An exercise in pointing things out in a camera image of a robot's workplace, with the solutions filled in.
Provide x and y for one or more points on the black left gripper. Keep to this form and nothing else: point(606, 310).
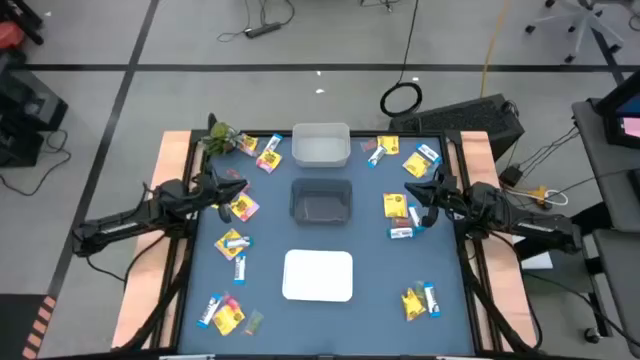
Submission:
point(207, 191)

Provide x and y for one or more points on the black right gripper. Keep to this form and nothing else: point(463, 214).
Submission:
point(447, 196)

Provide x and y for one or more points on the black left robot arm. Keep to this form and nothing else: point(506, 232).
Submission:
point(120, 226)

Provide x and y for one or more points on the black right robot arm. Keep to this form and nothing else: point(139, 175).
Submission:
point(540, 227)

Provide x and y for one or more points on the small potted plant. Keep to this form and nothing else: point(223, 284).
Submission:
point(220, 137)

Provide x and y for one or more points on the black computer case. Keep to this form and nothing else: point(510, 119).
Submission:
point(460, 117)

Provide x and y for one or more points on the black power adapter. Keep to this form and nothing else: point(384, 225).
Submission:
point(511, 176)

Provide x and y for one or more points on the dark grey plastic bin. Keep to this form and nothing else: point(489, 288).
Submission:
point(321, 205)

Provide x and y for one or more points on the translucent plastic bin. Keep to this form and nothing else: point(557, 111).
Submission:
point(321, 147)

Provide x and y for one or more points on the yellow plug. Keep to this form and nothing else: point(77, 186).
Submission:
point(540, 193)

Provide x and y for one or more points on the white plastic bin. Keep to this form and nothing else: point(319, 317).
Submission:
point(318, 275)

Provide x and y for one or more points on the copper-coloured side board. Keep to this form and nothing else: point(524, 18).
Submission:
point(505, 290)
point(137, 300)

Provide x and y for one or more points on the white paper sheet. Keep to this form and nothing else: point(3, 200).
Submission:
point(537, 261)

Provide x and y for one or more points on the black power strip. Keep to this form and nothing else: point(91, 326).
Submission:
point(262, 30)

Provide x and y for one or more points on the grey desk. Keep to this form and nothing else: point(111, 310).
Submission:
point(622, 280)
point(597, 170)

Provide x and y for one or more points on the black monitor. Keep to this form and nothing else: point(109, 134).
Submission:
point(617, 107)

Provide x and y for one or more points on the black equipment case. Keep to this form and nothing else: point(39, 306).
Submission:
point(30, 107)

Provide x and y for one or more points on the white office chair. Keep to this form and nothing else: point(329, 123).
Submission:
point(582, 15)

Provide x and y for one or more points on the black stand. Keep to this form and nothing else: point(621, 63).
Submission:
point(30, 27)

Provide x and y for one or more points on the black orange striped mat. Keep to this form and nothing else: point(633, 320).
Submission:
point(12, 325)

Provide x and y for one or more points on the red orange object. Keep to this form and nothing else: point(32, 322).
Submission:
point(9, 35)

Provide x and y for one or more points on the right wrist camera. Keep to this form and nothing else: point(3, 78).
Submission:
point(430, 216)

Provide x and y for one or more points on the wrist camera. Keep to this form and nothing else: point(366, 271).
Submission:
point(430, 216)
point(226, 213)

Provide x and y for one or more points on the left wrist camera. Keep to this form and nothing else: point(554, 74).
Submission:
point(226, 213)

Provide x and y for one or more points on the black table frame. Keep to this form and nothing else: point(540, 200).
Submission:
point(452, 136)

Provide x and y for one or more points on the black desk frame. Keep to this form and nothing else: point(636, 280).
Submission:
point(600, 216)

